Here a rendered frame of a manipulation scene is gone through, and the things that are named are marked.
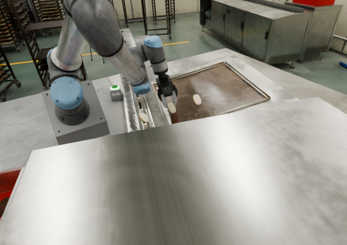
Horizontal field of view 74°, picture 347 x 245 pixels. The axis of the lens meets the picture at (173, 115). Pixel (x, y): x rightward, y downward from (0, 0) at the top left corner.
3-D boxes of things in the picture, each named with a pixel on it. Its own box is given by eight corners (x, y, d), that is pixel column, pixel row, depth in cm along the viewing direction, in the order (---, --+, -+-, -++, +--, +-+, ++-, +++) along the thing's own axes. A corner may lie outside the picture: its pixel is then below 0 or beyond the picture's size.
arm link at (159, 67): (167, 61, 105) (150, 66, 104) (169, 70, 108) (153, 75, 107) (164, 55, 111) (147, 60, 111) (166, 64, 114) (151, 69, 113)
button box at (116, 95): (112, 100, 154) (108, 85, 148) (124, 98, 155) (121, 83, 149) (112, 107, 147) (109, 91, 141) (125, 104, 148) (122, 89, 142)
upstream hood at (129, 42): (114, 36, 267) (113, 29, 263) (130, 34, 270) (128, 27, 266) (121, 80, 165) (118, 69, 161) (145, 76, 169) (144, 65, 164)
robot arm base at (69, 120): (58, 128, 106) (53, 121, 97) (53, 98, 110) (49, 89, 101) (92, 122, 111) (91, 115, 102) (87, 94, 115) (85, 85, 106)
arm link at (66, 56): (48, 90, 99) (75, -10, 57) (44, 60, 102) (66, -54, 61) (78, 90, 106) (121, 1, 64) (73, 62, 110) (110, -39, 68)
